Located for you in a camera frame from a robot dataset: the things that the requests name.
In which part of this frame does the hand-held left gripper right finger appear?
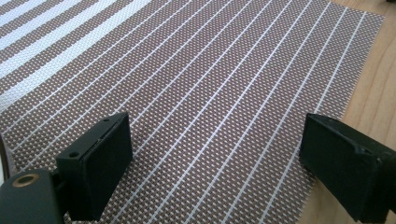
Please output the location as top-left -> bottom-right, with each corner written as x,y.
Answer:
299,112 -> 396,224

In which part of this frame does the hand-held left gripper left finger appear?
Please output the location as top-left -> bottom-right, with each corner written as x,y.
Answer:
55,111 -> 134,222

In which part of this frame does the brown white striped woven placemat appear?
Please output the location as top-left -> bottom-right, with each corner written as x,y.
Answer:
0,0 -> 386,224

